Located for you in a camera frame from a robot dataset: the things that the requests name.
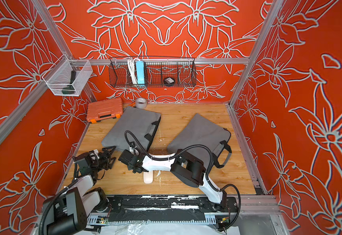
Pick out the clear tape roll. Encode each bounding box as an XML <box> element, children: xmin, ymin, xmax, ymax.
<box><xmin>135</xmin><ymin>98</ymin><xmax>147</xmax><ymax>109</ymax></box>

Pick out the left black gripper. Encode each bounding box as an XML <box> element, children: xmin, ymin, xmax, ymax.
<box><xmin>90</xmin><ymin>146</ymin><xmax>115</xmax><ymax>174</ymax></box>

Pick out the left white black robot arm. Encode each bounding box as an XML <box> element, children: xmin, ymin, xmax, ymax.
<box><xmin>38</xmin><ymin>146</ymin><xmax>116</xmax><ymax>235</ymax></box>

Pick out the black wire wall basket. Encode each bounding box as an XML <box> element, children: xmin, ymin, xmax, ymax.
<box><xmin>108</xmin><ymin>56</ymin><xmax>197</xmax><ymax>89</ymax></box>

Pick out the pink computer mouse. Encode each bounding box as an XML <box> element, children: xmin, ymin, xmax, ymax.
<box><xmin>143</xmin><ymin>171</ymin><xmax>153</xmax><ymax>184</ymax></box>

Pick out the grey laptop bag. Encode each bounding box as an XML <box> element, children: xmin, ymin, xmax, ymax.
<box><xmin>167</xmin><ymin>114</ymin><xmax>232</xmax><ymax>168</ymax></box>
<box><xmin>101</xmin><ymin>107</ymin><xmax>161</xmax><ymax>151</ymax></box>

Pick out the dark green flashlight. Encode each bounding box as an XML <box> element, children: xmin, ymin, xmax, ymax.
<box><xmin>62</xmin><ymin>70</ymin><xmax>77</xmax><ymax>95</ymax></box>

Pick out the clear plastic wall bin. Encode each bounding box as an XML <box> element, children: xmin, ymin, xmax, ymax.
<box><xmin>42</xmin><ymin>57</ymin><xmax>93</xmax><ymax>97</ymax></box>

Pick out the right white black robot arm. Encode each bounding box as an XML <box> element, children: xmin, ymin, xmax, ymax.
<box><xmin>119</xmin><ymin>130</ymin><xmax>241</xmax><ymax>233</ymax></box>

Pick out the white coiled cable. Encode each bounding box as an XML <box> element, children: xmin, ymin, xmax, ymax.
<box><xmin>127</xmin><ymin>58</ymin><xmax>139</xmax><ymax>85</ymax></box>

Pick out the black round tape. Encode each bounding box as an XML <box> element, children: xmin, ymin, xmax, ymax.
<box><xmin>163</xmin><ymin>77</ymin><xmax>175</xmax><ymax>87</ymax></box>

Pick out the orange tool case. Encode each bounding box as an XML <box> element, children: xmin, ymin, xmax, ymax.
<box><xmin>87</xmin><ymin>98</ymin><xmax>124</xmax><ymax>123</ymax></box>

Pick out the light blue box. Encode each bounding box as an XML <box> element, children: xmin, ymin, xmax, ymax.
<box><xmin>136</xmin><ymin>60</ymin><xmax>145</xmax><ymax>86</ymax></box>

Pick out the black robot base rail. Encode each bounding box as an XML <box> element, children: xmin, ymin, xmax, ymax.
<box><xmin>82</xmin><ymin>194</ymin><xmax>239</xmax><ymax>222</ymax></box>

